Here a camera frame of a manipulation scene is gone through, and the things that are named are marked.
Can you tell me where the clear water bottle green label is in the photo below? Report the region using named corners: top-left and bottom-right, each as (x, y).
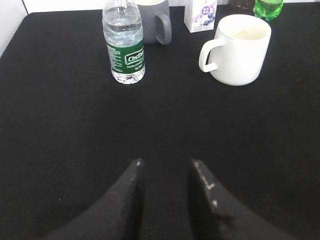
top-left (102, 0), bottom-right (145, 85)

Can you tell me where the grey ceramic mug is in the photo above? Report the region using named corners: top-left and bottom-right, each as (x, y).
top-left (133, 0), bottom-right (172, 45)

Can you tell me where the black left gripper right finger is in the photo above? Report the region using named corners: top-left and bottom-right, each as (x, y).
top-left (191, 159), bottom-right (293, 240)

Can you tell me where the white ceramic mug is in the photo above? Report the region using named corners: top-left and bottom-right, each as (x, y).
top-left (198, 14), bottom-right (272, 86)

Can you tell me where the dark cola bottle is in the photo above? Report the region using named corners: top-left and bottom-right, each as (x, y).
top-left (228, 0), bottom-right (255, 13)

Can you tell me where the green sprite bottle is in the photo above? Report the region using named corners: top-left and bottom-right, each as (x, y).
top-left (253, 0), bottom-right (284, 21)

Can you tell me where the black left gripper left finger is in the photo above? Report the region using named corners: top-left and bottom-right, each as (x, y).
top-left (43, 158), bottom-right (144, 240)

